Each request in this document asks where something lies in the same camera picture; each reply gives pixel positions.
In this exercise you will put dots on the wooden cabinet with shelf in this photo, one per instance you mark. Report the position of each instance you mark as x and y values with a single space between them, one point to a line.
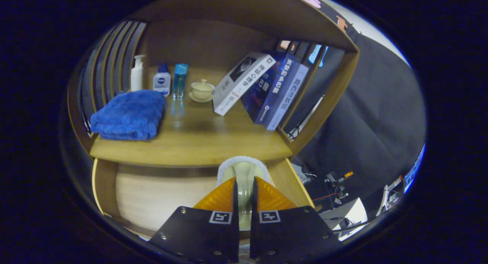
248 12

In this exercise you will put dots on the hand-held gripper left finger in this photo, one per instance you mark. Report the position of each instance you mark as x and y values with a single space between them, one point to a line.
235 207

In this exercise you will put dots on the black device with orange part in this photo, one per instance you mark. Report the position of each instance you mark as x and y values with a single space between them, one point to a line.
337 184

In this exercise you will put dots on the white pump bottle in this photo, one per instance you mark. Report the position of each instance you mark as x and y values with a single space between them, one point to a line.
136 79

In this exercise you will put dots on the black light stand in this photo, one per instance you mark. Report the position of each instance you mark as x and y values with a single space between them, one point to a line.
305 121

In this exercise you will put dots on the folded blue towel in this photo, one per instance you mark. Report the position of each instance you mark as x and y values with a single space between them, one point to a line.
129 113

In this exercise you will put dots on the white bottle with blue cap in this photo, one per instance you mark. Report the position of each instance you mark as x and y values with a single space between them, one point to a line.
162 83

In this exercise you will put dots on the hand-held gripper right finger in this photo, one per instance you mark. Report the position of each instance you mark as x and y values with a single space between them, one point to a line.
253 207

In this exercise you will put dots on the white book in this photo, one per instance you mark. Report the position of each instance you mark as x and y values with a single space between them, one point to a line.
236 85

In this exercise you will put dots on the clear blue bottle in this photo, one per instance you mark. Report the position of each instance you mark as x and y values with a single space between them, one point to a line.
179 83

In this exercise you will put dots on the white flat object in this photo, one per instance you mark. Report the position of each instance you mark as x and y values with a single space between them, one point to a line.
354 212

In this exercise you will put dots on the pale grey book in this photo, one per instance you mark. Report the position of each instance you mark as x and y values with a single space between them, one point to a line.
289 96

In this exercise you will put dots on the cream lidded teacup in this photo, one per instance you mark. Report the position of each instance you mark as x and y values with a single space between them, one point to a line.
202 92

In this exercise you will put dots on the black backdrop cloth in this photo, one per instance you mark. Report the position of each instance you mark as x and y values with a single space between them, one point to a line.
373 115

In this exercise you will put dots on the wooden countertop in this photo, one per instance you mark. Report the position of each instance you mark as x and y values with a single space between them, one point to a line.
198 138

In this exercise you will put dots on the wooden drawer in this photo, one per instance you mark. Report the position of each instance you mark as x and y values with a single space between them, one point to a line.
152 195

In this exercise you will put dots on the dark blue book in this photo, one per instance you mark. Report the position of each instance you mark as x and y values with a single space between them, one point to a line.
278 85

